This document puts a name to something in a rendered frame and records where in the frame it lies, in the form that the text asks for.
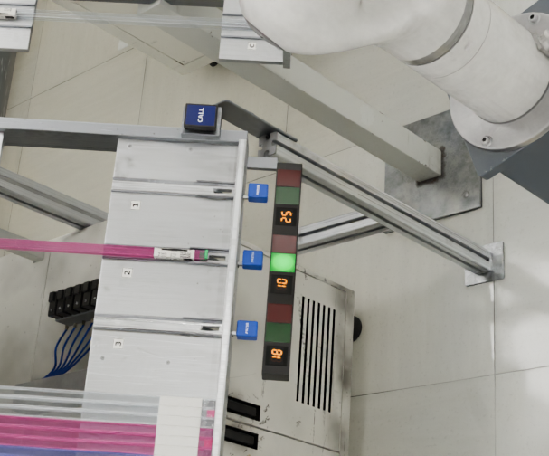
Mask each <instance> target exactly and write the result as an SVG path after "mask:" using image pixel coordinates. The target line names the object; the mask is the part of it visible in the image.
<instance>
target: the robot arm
mask: <svg viewBox="0 0 549 456"><path fill-rule="evenodd" d="M239 3H240V8H241V12H242V14H243V16H244V18H245V20H246V22H247V23H246V24H247V25H248V26H249V27H250V28H251V29H252V30H253V31H254V32H255V33H256V34H257V35H258V36H259V37H260V38H262V39H263V40H264V41H266V42H267V43H269V44H271V45H273V46H275V48H277V49H279V50H282V51H285V52H291V53H295V54H301V55H323V54H330V53H336V52H345V51H350V50H353V49H358V48H362V47H365V46H370V45H375V46H377V47H379V48H381V49H383V50H385V51H386V52H388V53H390V54H391V55H392V56H394V57H395V58H396V59H398V60H399V61H401V62H403V63H404V64H405V65H407V66H408V67H410V68H411V69H413V70H414V71H416V72H417V73H419V74H420V75H421V76H422V77H424V78H425V79H427V80H428V81H430V82H431V83H433V84H434V85H436V86H437V87H439V88H440V89H441V90H443V91H445V92H446V93H448V94H449V95H450V115H451V117H452V121H453V123H454V125H455V127H456V129H457V131H458V132H459V133H460V135H461V136H462V137H463V138H464V139H466V140H467V141H468V142H469V143H470V144H472V145H473V146H475V147H478V148H480V149H483V150H486V151H491V152H507V151H510V150H515V149H518V148H521V147H524V146H527V145H529V144H530V143H532V142H534V141H536V140H537V139H539V138H540V137H541V136H543V135H544V134H545V133H546V132H548V131H549V14H544V13H534V12H532V13H524V14H518V15H514V16H510V15H509V14H507V13H506V12H505V11H504V10H503V9H501V8H500V7H499V6H498V5H496V4H495V3H494V2H493V1H492V0H239Z"/></svg>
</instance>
